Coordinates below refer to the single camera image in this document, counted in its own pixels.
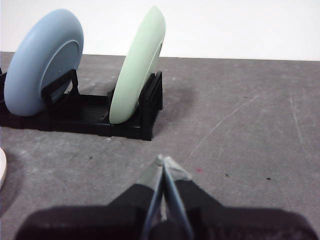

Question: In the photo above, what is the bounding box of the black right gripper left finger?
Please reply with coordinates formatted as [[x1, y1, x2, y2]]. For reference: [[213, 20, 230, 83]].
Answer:
[[13, 154, 165, 240]]

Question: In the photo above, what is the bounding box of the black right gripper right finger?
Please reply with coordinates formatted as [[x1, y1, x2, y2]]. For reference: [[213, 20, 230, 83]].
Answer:
[[162, 156, 320, 240]]

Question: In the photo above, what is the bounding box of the cream yellow plate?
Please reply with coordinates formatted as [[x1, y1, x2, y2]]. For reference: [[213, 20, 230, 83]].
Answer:
[[0, 147, 8, 187]]

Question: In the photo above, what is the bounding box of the black plate rack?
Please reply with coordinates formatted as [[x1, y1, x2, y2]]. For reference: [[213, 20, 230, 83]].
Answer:
[[0, 66, 164, 141]]

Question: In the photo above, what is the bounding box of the pale green plate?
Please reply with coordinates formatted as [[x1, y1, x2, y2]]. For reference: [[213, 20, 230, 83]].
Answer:
[[109, 6, 167, 125]]

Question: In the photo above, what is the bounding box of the blue plate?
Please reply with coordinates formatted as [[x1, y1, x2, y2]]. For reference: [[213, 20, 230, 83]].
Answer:
[[4, 8, 85, 118]]

